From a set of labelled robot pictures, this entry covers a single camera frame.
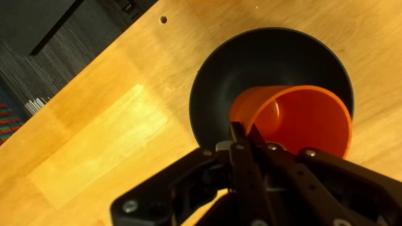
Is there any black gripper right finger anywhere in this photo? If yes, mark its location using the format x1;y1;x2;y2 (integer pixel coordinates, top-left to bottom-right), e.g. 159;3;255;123
248;130;402;226

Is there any orange plastic cup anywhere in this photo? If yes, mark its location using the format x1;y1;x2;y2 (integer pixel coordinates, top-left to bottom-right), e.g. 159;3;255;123
229;86;352;159

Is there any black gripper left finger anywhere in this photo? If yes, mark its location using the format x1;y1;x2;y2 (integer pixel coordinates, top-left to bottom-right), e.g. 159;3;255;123
111;123;269;226

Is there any black bowl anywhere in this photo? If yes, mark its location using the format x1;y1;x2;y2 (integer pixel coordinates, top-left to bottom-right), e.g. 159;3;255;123
189;28;355;150

